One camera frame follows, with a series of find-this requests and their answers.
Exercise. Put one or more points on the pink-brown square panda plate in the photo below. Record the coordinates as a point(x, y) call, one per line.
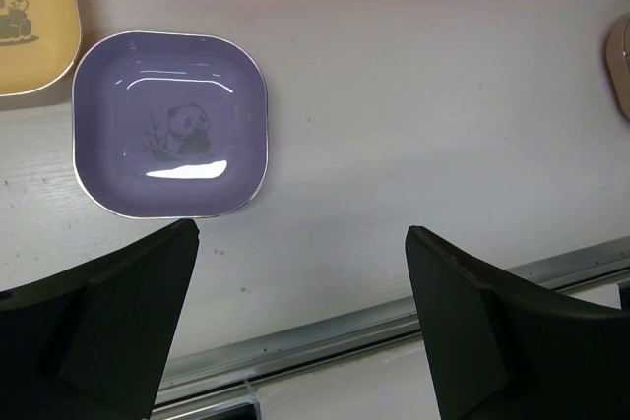
point(617, 60)

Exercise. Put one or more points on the aluminium rail front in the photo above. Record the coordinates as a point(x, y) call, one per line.
point(215, 383)

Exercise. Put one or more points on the purple square panda plate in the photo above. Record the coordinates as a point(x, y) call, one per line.
point(169, 125)

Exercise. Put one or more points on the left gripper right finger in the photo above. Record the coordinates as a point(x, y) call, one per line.
point(501, 347)

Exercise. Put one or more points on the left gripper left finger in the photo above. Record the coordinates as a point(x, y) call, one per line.
point(92, 342)

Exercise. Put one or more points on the yellow square plate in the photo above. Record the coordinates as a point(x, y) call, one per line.
point(40, 42)

